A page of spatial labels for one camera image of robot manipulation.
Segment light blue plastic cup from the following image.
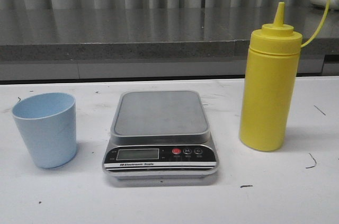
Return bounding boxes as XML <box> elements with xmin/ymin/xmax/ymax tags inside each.
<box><xmin>12</xmin><ymin>93</ymin><xmax>77</xmax><ymax>168</ymax></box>

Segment silver electronic kitchen scale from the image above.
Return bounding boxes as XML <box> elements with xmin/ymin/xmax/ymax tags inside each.
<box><xmin>102</xmin><ymin>91</ymin><xmax>219</xmax><ymax>186</ymax></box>

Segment yellow squeeze bottle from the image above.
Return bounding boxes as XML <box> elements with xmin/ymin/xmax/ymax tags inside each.
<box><xmin>239</xmin><ymin>0</ymin><xmax>331</xmax><ymax>151</ymax></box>

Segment grey stone counter ledge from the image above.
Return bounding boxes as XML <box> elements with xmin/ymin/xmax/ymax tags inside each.
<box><xmin>0</xmin><ymin>8</ymin><xmax>339</xmax><ymax>81</ymax></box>

